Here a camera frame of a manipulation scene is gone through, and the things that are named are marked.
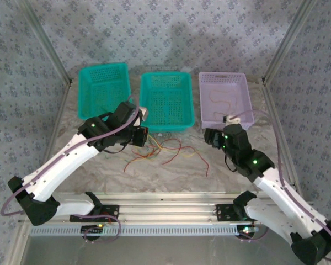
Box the teal plastic basket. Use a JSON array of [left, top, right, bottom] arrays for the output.
[[138, 71, 196, 133], [77, 62, 134, 122]]

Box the lilac plastic basket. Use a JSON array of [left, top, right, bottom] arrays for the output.
[[199, 71, 255, 130]]

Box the right controller board green light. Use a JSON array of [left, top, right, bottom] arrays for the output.
[[236, 225, 257, 236]]

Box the controller board green light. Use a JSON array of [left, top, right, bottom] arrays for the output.
[[236, 225, 257, 236], [81, 225, 105, 234]]

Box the left controller board green light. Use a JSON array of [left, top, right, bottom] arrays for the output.
[[81, 225, 105, 234]]

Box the grey metal panel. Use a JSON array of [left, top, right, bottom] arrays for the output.
[[22, 236, 298, 265]]

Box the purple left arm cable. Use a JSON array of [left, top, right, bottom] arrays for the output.
[[0, 94, 141, 244]]

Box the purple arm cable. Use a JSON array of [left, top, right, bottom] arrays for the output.
[[0, 94, 141, 244], [236, 109, 331, 262]]

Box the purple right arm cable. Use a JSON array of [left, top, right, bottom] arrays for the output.
[[236, 109, 331, 262]]

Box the aluminium side rail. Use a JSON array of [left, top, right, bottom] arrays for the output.
[[260, 78, 304, 199], [30, 81, 73, 204]]

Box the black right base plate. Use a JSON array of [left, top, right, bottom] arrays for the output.
[[215, 203, 252, 222]]

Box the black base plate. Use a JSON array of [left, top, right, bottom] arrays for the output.
[[215, 203, 252, 222], [69, 204, 120, 223]]

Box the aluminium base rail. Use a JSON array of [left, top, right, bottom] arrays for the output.
[[19, 192, 317, 225]]

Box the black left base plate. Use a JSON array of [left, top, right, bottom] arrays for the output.
[[69, 204, 120, 223]]

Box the white slotted cable duct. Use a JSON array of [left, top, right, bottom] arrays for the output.
[[30, 224, 254, 237]]

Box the aluminium corner post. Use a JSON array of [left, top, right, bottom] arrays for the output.
[[260, 0, 319, 83], [15, 0, 73, 85]]

